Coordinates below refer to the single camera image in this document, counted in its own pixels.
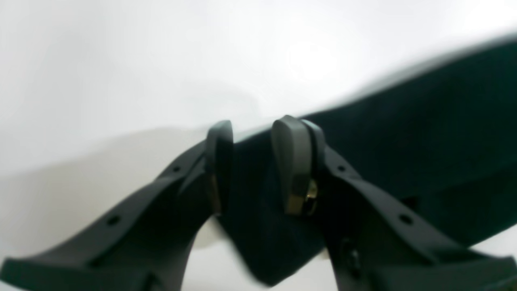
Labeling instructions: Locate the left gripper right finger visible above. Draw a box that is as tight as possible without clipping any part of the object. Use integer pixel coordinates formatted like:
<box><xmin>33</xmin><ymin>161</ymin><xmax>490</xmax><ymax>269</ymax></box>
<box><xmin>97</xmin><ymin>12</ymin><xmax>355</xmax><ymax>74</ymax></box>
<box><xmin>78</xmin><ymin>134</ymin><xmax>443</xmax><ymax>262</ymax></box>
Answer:
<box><xmin>271</xmin><ymin>115</ymin><xmax>516</xmax><ymax>291</ymax></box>

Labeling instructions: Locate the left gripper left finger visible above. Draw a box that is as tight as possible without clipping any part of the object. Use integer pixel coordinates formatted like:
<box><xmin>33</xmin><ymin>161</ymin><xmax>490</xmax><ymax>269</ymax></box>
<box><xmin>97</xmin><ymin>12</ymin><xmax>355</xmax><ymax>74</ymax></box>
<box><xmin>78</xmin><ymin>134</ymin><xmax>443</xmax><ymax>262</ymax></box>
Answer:
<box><xmin>1</xmin><ymin>121</ymin><xmax>234</xmax><ymax>291</ymax></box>

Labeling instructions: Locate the black printed T-shirt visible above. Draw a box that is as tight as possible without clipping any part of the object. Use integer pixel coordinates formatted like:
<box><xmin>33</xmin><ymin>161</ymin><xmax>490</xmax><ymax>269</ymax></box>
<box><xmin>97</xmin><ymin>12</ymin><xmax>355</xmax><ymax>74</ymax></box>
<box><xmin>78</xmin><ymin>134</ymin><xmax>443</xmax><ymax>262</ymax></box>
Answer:
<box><xmin>218</xmin><ymin>35</ymin><xmax>517</xmax><ymax>286</ymax></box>

